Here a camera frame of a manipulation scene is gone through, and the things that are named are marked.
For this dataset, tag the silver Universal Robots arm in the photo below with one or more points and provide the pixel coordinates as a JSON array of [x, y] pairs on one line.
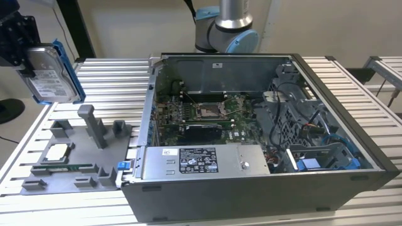
[[230, 21]]

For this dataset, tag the CPU socket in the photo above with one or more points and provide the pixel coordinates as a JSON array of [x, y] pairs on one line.
[[208, 110]]

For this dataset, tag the blue empty disk carrier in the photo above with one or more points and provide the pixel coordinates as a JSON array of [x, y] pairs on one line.
[[308, 163]]

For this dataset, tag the thin metal locking lever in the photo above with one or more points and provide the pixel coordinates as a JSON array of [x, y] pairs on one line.
[[191, 97]]

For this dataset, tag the black round stand base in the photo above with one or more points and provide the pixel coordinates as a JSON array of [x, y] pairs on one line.
[[11, 110]]

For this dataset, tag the green RAM stick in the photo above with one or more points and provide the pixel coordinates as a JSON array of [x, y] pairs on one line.
[[72, 167]]

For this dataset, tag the silver power supply unit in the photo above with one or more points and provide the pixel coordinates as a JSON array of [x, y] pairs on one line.
[[219, 162]]

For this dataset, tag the grey metal disk bay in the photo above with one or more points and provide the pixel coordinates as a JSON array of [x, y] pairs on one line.
[[316, 150]]

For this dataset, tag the hard disk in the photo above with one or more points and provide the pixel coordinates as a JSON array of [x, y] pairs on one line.
[[49, 80]]

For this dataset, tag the grey parts rack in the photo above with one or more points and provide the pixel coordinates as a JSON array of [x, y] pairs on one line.
[[81, 162]]

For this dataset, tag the dark grey PC case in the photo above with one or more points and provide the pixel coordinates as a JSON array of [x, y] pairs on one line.
[[235, 202]]

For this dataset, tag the green motherboard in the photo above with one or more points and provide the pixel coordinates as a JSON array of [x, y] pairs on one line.
[[244, 127]]

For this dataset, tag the metal slat side table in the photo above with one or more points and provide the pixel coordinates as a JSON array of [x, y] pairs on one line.
[[389, 68]]

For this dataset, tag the black expansion card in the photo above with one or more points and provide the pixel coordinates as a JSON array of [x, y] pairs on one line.
[[202, 135]]

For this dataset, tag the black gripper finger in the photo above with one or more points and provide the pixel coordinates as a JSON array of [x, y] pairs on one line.
[[27, 69]]

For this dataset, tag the blue case latch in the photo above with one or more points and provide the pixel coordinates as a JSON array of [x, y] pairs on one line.
[[123, 165]]

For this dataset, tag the black frame post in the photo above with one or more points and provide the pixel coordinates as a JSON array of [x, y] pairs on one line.
[[80, 30]]

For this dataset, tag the silver CPU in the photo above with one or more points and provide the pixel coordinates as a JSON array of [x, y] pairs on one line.
[[56, 152]]

